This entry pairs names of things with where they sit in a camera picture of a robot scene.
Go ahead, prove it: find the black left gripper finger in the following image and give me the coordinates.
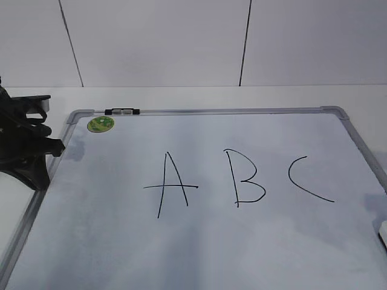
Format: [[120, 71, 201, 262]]
[[1, 156, 50, 190]]

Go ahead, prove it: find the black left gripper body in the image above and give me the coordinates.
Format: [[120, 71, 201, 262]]
[[1, 87, 65, 163]]

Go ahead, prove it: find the white eraser with black felt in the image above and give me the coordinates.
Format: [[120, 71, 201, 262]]
[[378, 221, 387, 250]]

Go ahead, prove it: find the round green magnet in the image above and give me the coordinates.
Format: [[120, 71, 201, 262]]
[[87, 116, 115, 133]]

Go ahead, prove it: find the black silver board clip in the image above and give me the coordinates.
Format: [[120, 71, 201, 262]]
[[104, 108, 140, 115]]

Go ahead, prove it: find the black left camera cable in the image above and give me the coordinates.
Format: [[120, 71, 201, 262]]
[[21, 107, 53, 138]]

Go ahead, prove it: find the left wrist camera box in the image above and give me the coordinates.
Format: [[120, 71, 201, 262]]
[[18, 95, 51, 114]]

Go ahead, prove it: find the white board with grey frame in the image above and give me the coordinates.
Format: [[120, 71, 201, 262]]
[[1, 106, 386, 289]]

